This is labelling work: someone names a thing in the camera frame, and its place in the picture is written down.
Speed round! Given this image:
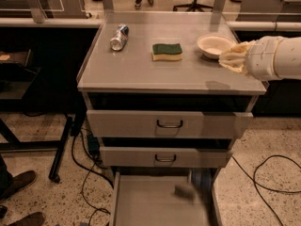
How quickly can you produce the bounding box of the white rail barrier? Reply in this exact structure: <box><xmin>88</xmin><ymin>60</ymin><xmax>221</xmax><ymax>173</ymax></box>
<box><xmin>0</xmin><ymin>18</ymin><xmax>301</xmax><ymax>32</ymax></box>

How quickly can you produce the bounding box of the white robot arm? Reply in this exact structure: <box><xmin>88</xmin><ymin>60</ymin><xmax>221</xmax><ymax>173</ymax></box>
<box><xmin>219</xmin><ymin>36</ymin><xmax>301</xmax><ymax>81</ymax></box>

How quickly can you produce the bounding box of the crushed silver blue can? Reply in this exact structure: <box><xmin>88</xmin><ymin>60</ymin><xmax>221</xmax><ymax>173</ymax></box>
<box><xmin>110</xmin><ymin>24</ymin><xmax>129</xmax><ymax>51</ymax></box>

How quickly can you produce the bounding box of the bottom grey open drawer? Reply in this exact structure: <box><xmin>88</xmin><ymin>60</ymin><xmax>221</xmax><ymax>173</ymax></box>
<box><xmin>109</xmin><ymin>171</ymin><xmax>221</xmax><ymax>226</ymax></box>

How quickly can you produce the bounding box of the middle grey drawer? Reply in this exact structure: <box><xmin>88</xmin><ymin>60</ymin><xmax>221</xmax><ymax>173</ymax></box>
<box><xmin>101</xmin><ymin>147</ymin><xmax>231</xmax><ymax>168</ymax></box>

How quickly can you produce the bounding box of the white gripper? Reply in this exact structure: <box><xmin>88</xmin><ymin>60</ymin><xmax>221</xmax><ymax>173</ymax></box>
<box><xmin>219</xmin><ymin>36</ymin><xmax>285</xmax><ymax>81</ymax></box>

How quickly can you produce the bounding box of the brown shoe lower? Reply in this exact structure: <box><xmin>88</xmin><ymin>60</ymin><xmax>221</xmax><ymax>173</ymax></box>
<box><xmin>8</xmin><ymin>212</ymin><xmax>45</xmax><ymax>226</ymax></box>

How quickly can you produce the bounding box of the black table frame left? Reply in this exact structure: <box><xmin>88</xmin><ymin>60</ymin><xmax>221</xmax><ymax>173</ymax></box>
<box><xmin>0</xmin><ymin>49</ymin><xmax>72</xmax><ymax>184</ymax></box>

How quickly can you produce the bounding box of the dark rxbar blueberry wrapper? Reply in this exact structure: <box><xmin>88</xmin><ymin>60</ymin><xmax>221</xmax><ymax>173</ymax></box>
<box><xmin>174</xmin><ymin>184</ymin><xmax>196</xmax><ymax>201</ymax></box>

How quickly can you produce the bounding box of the grey drawer cabinet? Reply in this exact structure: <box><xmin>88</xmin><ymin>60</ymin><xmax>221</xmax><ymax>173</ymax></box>
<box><xmin>75</xmin><ymin>10</ymin><xmax>269</xmax><ymax>226</ymax></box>

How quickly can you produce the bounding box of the black floor cable right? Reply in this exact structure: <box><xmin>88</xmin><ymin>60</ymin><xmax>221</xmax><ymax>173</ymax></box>
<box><xmin>230</xmin><ymin>153</ymin><xmax>301</xmax><ymax>226</ymax></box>

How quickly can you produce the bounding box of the white bowl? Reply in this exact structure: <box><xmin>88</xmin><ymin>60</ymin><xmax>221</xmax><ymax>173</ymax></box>
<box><xmin>197</xmin><ymin>35</ymin><xmax>236</xmax><ymax>59</ymax></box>

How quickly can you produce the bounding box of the green yellow sponge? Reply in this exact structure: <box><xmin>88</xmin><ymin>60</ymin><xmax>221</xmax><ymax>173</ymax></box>
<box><xmin>151</xmin><ymin>43</ymin><xmax>182</xmax><ymax>61</ymax></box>

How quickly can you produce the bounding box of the top grey drawer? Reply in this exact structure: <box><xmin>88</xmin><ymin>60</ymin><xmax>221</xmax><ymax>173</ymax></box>
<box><xmin>87</xmin><ymin>110</ymin><xmax>253</xmax><ymax>138</ymax></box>

